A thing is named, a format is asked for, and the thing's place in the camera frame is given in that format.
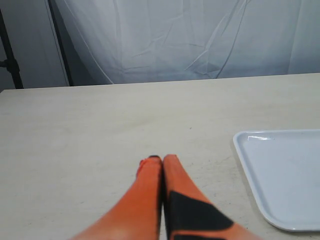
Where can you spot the white backdrop cloth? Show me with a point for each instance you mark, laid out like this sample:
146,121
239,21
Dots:
136,41

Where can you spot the white plastic tray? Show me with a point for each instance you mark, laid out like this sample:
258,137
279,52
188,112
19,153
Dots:
282,168

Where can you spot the black backdrop frame pole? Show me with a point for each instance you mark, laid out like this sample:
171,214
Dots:
58,27

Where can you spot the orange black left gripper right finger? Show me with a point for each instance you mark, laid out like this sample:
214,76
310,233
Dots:
189,214

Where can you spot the black stand pole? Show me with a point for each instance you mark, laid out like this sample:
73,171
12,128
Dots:
10,63

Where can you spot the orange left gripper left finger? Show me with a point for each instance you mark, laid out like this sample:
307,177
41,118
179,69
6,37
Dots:
137,215

